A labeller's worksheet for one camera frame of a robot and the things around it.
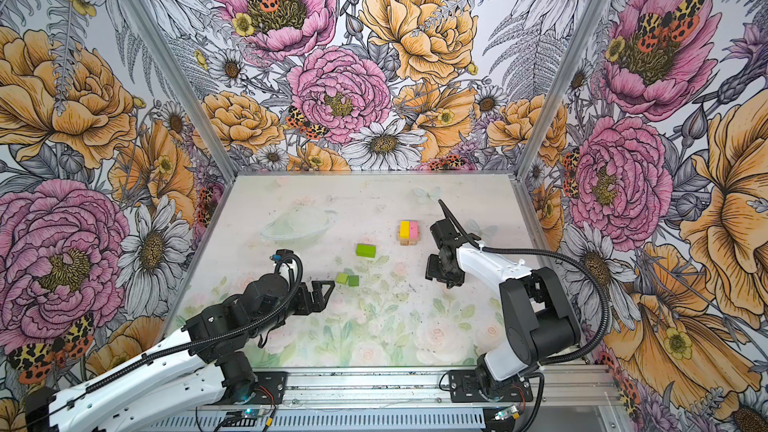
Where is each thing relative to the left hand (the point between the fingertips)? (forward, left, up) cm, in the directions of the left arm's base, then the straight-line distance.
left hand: (318, 293), depth 75 cm
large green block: (+21, -10, -14) cm, 27 cm away
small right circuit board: (-24, -45, -14) cm, 53 cm away
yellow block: (+27, -23, -11) cm, 37 cm away
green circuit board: (-23, +15, -15) cm, 31 cm away
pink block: (+27, -26, -12) cm, 39 cm away
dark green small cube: (+10, -7, -14) cm, 18 cm away
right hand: (+7, -32, -12) cm, 35 cm away
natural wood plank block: (+23, -24, -14) cm, 36 cm away
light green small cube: (+11, -3, -15) cm, 19 cm away
